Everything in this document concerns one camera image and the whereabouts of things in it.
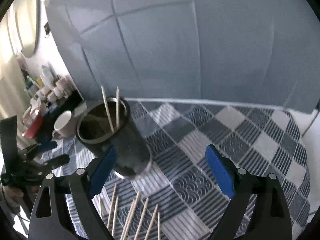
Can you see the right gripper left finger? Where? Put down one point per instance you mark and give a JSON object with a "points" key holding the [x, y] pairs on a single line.
{"points": [[50, 218]]}

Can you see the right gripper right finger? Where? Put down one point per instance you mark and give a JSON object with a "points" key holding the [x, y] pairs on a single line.
{"points": [[270, 218]]}

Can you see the wooden chopstick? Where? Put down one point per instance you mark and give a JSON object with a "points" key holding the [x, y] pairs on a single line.
{"points": [[141, 218], [151, 222], [114, 216], [158, 226], [129, 217], [113, 199]]}

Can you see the red round tin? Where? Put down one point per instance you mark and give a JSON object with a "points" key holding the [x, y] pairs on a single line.
{"points": [[32, 126]]}

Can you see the white ceramic mug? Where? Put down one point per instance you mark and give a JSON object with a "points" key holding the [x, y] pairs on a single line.
{"points": [[65, 126]]}

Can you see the blue patterned tablecloth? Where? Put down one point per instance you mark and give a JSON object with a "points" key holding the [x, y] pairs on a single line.
{"points": [[197, 153]]}

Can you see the black steel utensil cup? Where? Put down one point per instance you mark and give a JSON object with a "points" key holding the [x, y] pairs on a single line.
{"points": [[134, 158]]}

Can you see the grey-blue backdrop cloth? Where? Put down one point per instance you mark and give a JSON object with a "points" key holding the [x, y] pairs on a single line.
{"points": [[263, 52]]}

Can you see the black wall hook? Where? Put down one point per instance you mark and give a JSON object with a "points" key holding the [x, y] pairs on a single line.
{"points": [[47, 29]]}

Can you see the oval wall mirror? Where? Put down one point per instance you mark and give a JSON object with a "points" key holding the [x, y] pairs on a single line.
{"points": [[27, 19]]}

